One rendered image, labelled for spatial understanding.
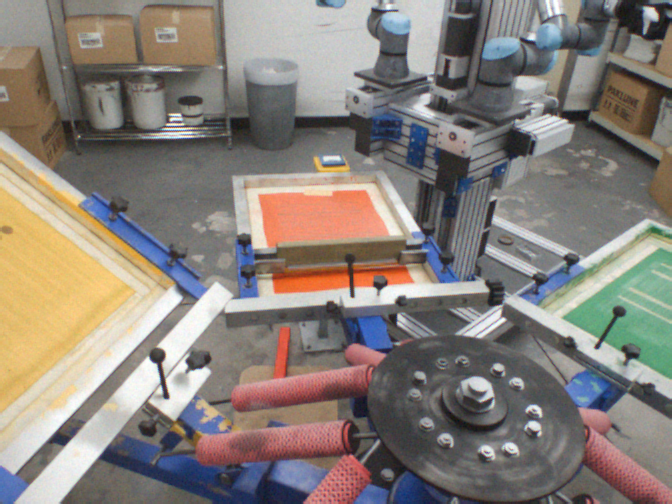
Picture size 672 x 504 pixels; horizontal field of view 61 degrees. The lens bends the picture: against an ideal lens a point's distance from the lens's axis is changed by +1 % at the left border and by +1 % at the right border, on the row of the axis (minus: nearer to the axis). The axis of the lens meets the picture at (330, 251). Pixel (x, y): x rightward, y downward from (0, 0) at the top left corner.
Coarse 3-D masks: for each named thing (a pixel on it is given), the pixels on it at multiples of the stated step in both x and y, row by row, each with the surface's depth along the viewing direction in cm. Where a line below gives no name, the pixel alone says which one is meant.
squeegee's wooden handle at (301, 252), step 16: (304, 240) 161; (320, 240) 162; (336, 240) 162; (352, 240) 163; (368, 240) 163; (384, 240) 164; (400, 240) 165; (288, 256) 160; (304, 256) 161; (320, 256) 162; (336, 256) 164; (368, 256) 166; (384, 256) 167
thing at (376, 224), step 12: (336, 192) 211; (348, 192) 211; (360, 192) 212; (360, 204) 204; (372, 204) 204; (372, 216) 197; (372, 228) 190; (384, 228) 190; (348, 276) 166; (360, 276) 166; (372, 276) 166; (384, 276) 167; (396, 276) 167; (408, 276) 167
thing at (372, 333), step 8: (352, 320) 142; (360, 320) 136; (368, 320) 136; (376, 320) 136; (360, 328) 134; (368, 328) 133; (376, 328) 134; (384, 328) 134; (360, 336) 134; (368, 336) 131; (376, 336) 131; (384, 336) 131; (360, 344) 135; (368, 344) 129; (376, 344) 129; (384, 344) 129; (384, 352) 129
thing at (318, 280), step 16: (288, 192) 209; (272, 208) 198; (272, 224) 189; (272, 240) 180; (288, 272) 166; (304, 272) 166; (320, 272) 167; (336, 272) 167; (288, 288) 159; (304, 288) 160; (320, 288) 160; (336, 288) 160
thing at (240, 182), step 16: (240, 176) 211; (256, 176) 211; (272, 176) 212; (288, 176) 213; (304, 176) 213; (320, 176) 214; (336, 176) 215; (352, 176) 216; (368, 176) 217; (384, 176) 216; (240, 192) 200; (384, 192) 208; (240, 208) 190; (400, 208) 195; (240, 224) 181; (400, 224) 191; (432, 272) 164; (368, 288) 155
